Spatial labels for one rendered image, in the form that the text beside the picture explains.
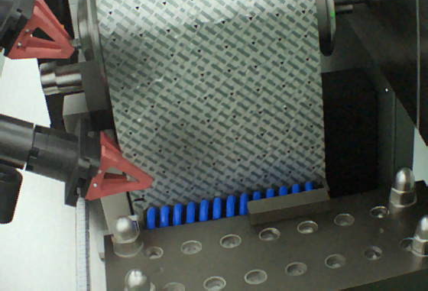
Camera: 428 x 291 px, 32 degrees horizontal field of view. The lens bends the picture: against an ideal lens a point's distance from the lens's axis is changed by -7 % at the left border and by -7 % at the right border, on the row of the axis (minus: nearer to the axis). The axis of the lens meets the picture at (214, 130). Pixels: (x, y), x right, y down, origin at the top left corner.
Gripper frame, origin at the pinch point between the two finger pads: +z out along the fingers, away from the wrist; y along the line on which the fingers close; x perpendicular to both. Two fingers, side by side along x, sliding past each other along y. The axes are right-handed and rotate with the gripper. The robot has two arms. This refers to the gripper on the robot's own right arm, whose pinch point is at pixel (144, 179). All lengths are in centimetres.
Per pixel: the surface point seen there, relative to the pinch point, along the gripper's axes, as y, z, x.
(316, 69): 0.3, 13.1, 19.8
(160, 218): 3.0, 2.7, -2.9
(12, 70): -72, -17, -29
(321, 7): -0.3, 10.7, 26.9
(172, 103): 0.3, -0.6, 10.7
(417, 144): -146, 131, -51
